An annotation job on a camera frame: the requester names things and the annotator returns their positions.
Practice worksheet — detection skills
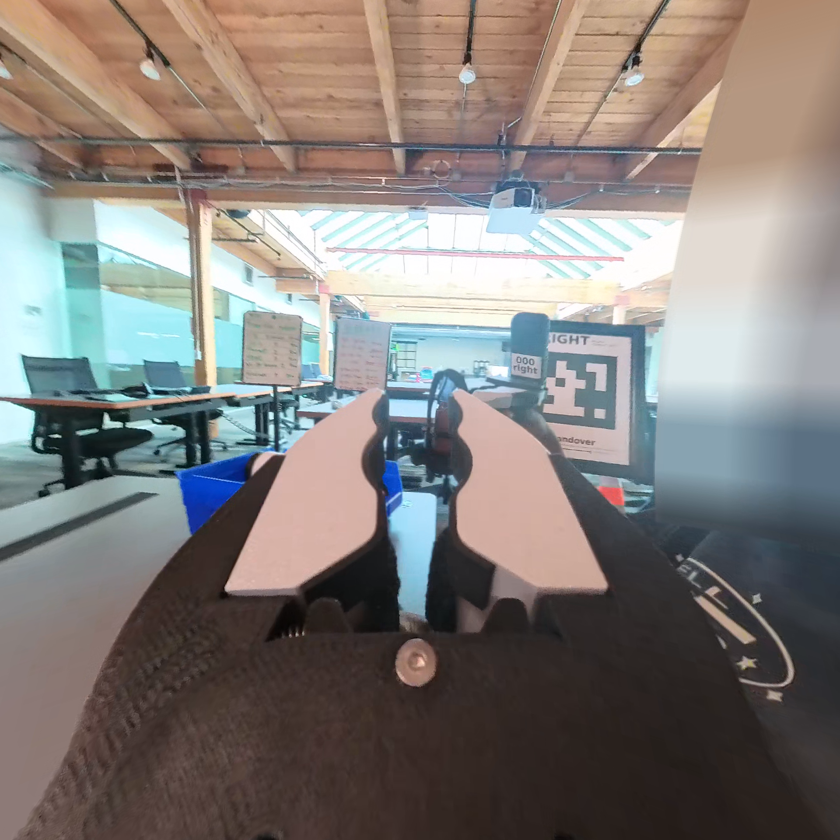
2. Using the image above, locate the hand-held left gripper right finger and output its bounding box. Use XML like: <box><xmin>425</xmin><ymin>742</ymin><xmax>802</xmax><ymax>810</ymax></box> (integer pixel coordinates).
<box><xmin>451</xmin><ymin>389</ymin><xmax>611</xmax><ymax>621</ymax></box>

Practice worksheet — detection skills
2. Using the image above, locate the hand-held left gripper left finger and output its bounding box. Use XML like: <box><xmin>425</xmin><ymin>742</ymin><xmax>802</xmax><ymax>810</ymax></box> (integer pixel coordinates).
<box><xmin>223</xmin><ymin>387</ymin><xmax>391</xmax><ymax>599</ymax></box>

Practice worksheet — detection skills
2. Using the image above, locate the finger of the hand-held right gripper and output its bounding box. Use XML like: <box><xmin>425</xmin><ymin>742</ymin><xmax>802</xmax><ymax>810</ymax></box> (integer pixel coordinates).
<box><xmin>471</xmin><ymin>386</ymin><xmax>547</xmax><ymax>413</ymax></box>

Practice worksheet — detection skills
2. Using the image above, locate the blue storage bin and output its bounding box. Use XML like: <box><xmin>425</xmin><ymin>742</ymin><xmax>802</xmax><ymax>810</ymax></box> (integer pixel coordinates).
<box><xmin>176</xmin><ymin>451</ymin><xmax>403</xmax><ymax>534</ymax></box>

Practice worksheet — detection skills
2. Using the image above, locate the red ceiling pipe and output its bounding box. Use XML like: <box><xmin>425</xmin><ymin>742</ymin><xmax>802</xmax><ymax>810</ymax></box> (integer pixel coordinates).
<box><xmin>327</xmin><ymin>247</ymin><xmax>626</xmax><ymax>263</ymax></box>

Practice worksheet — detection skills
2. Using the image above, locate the white ceiling projector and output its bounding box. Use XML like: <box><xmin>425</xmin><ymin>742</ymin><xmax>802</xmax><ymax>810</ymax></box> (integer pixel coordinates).
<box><xmin>486</xmin><ymin>185</ymin><xmax>547</xmax><ymax>236</ymax></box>

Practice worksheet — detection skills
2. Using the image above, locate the black framed marker sign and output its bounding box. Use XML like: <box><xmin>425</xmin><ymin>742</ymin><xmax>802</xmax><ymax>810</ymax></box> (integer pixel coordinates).
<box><xmin>543</xmin><ymin>320</ymin><xmax>656</xmax><ymax>483</ymax></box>

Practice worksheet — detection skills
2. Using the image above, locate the rolling whiteboard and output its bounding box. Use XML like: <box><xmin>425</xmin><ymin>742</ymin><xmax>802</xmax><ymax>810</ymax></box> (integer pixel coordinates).
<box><xmin>241</xmin><ymin>310</ymin><xmax>304</xmax><ymax>387</ymax></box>
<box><xmin>335</xmin><ymin>318</ymin><xmax>392</xmax><ymax>393</ymax></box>

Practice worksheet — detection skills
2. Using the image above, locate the black office chair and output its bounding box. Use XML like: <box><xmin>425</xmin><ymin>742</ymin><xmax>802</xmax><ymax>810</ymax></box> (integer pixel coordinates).
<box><xmin>21</xmin><ymin>354</ymin><xmax>153</xmax><ymax>497</ymax></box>
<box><xmin>143</xmin><ymin>360</ymin><xmax>228</xmax><ymax>455</ymax></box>

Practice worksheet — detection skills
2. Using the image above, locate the wood edged office desk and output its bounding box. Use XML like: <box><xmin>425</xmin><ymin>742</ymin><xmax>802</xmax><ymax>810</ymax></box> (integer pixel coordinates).
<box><xmin>0</xmin><ymin>390</ymin><xmax>238</xmax><ymax>490</ymax></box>

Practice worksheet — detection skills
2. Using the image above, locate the black printed shirt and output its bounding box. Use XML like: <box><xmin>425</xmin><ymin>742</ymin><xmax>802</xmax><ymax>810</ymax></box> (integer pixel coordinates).
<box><xmin>656</xmin><ymin>525</ymin><xmax>840</xmax><ymax>840</ymax></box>

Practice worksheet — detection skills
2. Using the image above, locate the wooden support post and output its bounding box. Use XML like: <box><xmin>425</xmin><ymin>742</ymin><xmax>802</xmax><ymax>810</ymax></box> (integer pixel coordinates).
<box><xmin>185</xmin><ymin>190</ymin><xmax>219</xmax><ymax>388</ymax></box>

